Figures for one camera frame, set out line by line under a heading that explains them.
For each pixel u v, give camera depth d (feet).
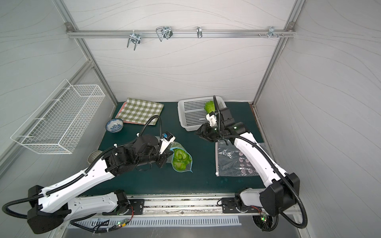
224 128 1.89
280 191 1.28
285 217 1.42
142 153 1.65
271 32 2.51
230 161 2.96
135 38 2.59
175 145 2.39
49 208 1.27
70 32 2.51
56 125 2.21
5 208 1.28
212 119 2.35
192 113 3.76
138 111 3.77
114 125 3.42
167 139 1.91
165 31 2.51
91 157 2.81
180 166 2.46
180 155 2.55
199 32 2.56
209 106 3.53
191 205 2.48
